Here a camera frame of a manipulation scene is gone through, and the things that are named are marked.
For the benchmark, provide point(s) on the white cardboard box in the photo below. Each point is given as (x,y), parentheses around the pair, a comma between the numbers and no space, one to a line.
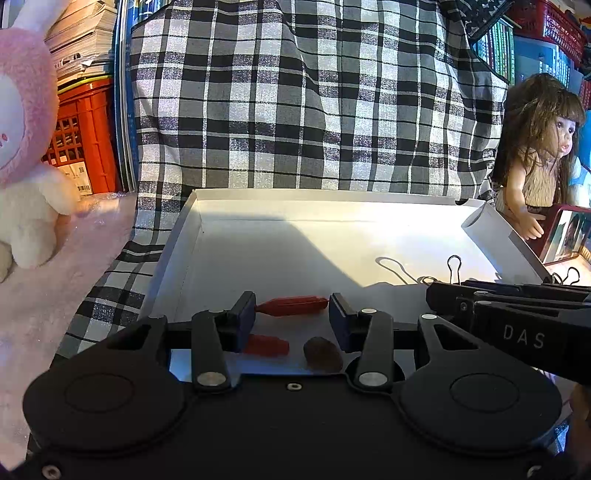
(323,249)

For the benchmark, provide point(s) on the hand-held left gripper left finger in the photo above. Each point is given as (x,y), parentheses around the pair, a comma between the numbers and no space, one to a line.
(244,318)

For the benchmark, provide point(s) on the red cased smartphone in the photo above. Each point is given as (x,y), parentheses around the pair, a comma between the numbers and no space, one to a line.
(568,235)

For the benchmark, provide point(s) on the black white plaid cloth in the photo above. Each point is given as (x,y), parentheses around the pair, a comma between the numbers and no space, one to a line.
(300,101)

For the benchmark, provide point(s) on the brown oval stone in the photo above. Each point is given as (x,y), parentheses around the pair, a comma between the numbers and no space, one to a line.
(323,354)

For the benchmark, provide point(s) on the brown haired doll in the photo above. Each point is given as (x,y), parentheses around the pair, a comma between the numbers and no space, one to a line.
(540,152)

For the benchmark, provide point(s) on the row of blue books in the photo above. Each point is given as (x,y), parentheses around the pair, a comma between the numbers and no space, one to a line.
(501,50)

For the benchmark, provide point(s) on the pink bunny plush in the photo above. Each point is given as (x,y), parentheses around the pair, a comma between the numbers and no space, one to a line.
(27,138)

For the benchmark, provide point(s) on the red plastic basket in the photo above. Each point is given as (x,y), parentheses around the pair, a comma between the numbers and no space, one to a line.
(554,25)

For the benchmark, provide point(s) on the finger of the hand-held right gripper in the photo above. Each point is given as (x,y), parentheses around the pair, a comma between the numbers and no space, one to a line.
(450,300)
(498,290)

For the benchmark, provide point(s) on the red plastic crate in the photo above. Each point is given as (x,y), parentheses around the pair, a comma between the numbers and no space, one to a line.
(87,134)

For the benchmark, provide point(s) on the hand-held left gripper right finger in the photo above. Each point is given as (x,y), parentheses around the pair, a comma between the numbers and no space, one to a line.
(342,323)

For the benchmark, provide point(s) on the upright blue book spines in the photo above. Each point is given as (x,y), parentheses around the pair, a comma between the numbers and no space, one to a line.
(125,92)

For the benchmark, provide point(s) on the stack of white books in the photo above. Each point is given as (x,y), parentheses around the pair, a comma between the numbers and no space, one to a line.
(83,37)

